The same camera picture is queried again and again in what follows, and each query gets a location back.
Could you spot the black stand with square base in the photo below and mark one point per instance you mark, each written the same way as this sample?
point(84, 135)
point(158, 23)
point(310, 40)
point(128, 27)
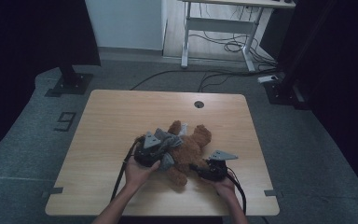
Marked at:
point(71, 83)

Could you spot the brown teddy bear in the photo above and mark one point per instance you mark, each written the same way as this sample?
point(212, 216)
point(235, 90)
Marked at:
point(191, 152)

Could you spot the black stand with dark base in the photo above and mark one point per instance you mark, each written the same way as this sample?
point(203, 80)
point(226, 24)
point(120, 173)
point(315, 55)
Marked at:
point(281, 93)

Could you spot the grey knit doll sweater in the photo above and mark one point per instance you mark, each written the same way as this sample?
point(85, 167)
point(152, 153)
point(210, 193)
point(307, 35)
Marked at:
point(169, 140)

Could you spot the white power strip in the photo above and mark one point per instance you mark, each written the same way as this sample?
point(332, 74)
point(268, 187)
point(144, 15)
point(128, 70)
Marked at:
point(268, 79)

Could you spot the person's left hand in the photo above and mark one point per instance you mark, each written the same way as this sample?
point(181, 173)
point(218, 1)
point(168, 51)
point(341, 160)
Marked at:
point(140, 175)

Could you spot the black curtain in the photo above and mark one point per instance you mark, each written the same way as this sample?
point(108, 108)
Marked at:
point(348, 93)
point(28, 46)

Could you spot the person's right hand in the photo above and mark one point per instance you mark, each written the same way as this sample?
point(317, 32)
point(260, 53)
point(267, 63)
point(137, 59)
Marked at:
point(225, 188)

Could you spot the white metal frame desk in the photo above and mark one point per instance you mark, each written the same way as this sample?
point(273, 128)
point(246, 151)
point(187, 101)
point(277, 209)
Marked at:
point(220, 25)

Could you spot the grey tape strip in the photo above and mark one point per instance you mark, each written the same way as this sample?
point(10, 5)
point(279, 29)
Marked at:
point(53, 191)
point(273, 193)

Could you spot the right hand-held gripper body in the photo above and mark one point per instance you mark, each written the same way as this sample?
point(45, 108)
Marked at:
point(216, 169)

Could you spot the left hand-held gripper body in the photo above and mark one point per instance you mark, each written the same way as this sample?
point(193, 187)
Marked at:
point(147, 154)

